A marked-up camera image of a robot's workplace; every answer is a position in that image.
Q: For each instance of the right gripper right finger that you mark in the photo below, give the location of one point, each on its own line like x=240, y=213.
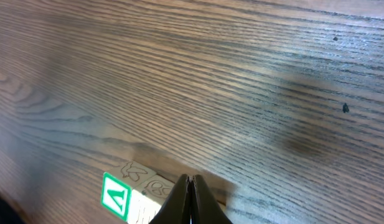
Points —
x=204, y=207

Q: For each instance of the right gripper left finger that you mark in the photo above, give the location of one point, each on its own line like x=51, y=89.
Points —
x=176, y=208

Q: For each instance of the white letter E block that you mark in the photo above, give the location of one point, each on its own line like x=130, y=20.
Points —
x=149, y=197

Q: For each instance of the green letter V block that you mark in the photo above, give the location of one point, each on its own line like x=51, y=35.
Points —
x=118, y=185

